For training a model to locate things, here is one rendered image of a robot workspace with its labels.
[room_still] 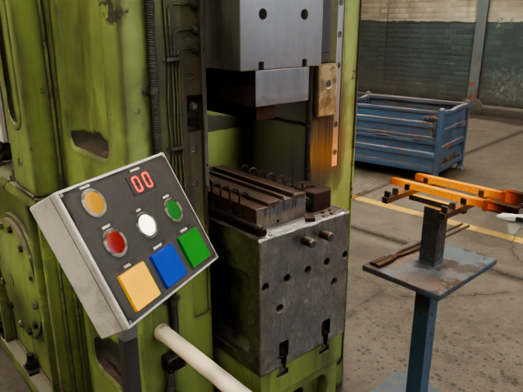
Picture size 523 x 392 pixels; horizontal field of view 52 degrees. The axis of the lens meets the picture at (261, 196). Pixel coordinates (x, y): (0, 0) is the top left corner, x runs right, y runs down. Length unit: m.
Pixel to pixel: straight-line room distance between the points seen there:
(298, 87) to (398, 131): 3.90
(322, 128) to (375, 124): 3.66
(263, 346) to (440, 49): 8.50
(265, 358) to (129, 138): 0.76
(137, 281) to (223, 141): 1.04
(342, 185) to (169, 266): 1.02
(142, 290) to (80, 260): 0.13
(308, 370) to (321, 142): 0.76
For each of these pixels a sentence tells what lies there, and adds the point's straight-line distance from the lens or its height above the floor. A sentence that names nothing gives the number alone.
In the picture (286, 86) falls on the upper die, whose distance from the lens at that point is 1.51.
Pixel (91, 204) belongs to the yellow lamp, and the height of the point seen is 1.16.
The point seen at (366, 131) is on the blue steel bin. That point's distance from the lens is 5.57.
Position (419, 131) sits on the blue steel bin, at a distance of 5.32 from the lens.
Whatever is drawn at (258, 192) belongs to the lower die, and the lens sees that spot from 1.64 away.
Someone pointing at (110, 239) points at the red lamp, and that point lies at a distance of 1.05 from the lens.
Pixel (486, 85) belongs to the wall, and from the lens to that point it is 9.47.
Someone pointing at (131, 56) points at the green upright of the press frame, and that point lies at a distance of 1.39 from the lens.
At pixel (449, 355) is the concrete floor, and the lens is 2.76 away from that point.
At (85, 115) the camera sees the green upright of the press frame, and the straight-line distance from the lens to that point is 1.75.
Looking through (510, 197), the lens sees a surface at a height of 0.94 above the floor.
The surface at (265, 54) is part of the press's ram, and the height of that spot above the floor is 1.41.
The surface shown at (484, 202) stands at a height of 0.95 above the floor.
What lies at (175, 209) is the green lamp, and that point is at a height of 1.09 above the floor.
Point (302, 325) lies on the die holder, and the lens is 1.74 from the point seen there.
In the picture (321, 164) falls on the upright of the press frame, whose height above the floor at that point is 1.01.
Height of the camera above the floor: 1.49
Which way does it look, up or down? 18 degrees down
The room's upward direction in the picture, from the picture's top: straight up
